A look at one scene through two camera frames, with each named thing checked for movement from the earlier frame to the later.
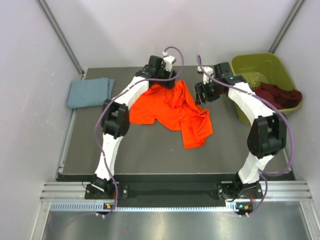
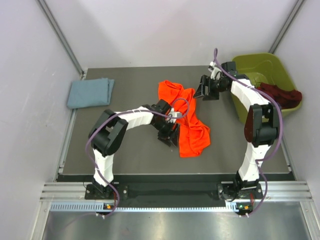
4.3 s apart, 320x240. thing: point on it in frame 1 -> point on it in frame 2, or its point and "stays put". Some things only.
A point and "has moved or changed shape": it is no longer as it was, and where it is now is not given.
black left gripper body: x=164 y=83 -> x=164 y=128
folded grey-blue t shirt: x=90 y=92 stays put
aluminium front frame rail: x=286 y=191 stays put
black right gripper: x=200 y=88 stays put
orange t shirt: x=174 y=108 has moved or changed shape
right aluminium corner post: x=287 y=24 stays put
